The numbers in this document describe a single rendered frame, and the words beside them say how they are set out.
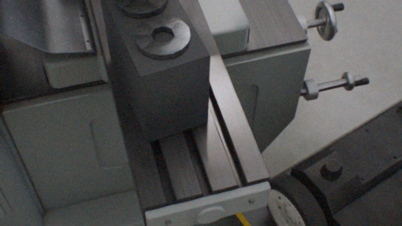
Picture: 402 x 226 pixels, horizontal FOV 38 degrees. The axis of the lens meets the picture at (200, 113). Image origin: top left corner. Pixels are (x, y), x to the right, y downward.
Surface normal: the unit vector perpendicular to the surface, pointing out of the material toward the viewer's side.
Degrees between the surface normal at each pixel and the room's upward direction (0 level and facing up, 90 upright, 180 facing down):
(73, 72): 90
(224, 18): 0
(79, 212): 0
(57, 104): 90
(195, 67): 90
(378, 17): 0
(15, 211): 88
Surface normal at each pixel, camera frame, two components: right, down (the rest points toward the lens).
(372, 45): 0.01, -0.59
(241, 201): 0.27, 0.78
